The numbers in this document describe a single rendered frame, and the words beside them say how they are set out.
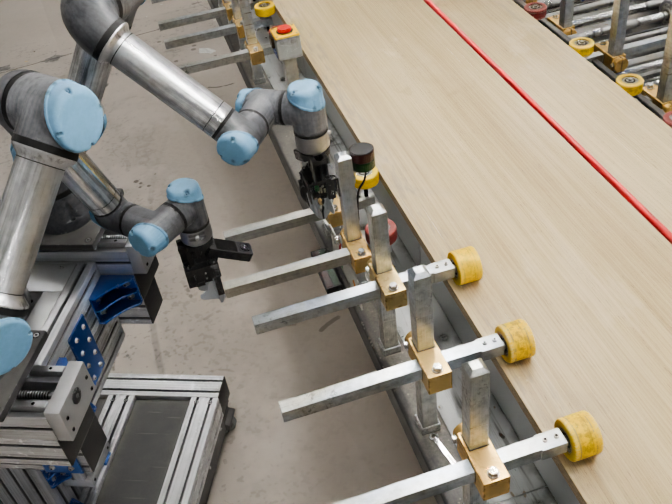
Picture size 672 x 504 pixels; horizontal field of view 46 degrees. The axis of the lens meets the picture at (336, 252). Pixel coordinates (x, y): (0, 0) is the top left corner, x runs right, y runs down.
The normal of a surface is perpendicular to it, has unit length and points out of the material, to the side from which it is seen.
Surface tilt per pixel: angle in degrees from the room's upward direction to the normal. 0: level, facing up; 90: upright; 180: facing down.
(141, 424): 0
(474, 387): 90
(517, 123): 0
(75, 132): 85
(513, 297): 0
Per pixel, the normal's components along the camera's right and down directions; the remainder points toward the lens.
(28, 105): -0.46, -0.14
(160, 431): -0.11, -0.75
